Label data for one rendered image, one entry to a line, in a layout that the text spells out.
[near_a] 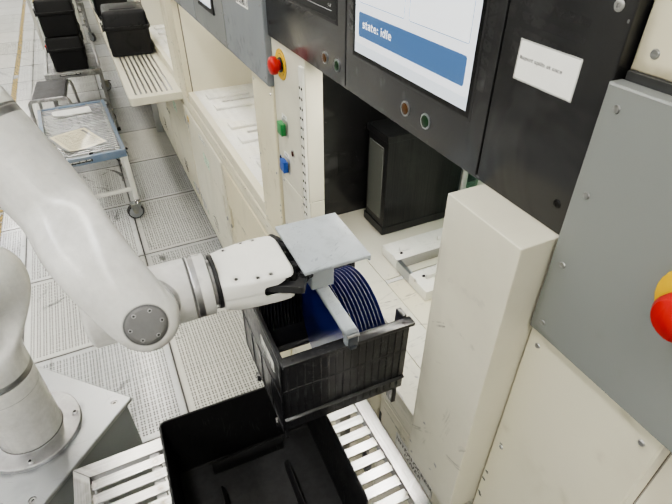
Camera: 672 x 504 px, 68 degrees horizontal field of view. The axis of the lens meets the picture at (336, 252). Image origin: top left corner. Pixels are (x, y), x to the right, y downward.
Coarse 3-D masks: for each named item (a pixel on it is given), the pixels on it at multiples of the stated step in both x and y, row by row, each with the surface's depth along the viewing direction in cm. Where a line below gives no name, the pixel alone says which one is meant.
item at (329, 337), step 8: (304, 296) 88; (312, 296) 83; (304, 304) 89; (312, 304) 84; (320, 304) 80; (304, 312) 90; (312, 312) 85; (320, 312) 81; (328, 312) 77; (304, 320) 91; (312, 320) 86; (320, 320) 82; (328, 320) 78; (312, 328) 88; (320, 328) 83; (328, 328) 79; (336, 328) 75; (312, 336) 89; (320, 336) 84; (328, 336) 80; (336, 336) 76; (312, 344) 90; (320, 344) 85
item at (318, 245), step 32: (288, 224) 74; (320, 224) 74; (320, 256) 68; (352, 256) 68; (320, 288) 74; (256, 320) 75; (288, 320) 91; (384, 320) 81; (256, 352) 83; (320, 352) 67; (352, 352) 71; (384, 352) 75; (288, 384) 69; (320, 384) 72; (352, 384) 76; (384, 384) 79; (288, 416) 73; (320, 416) 77
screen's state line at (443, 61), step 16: (368, 16) 71; (368, 32) 72; (384, 32) 69; (400, 32) 65; (400, 48) 66; (416, 48) 63; (432, 48) 60; (448, 48) 57; (432, 64) 61; (448, 64) 58; (464, 64) 55
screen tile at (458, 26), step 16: (416, 0) 60; (432, 0) 58; (448, 0) 55; (464, 0) 53; (416, 16) 61; (432, 16) 58; (448, 16) 56; (464, 16) 54; (448, 32) 57; (464, 32) 54
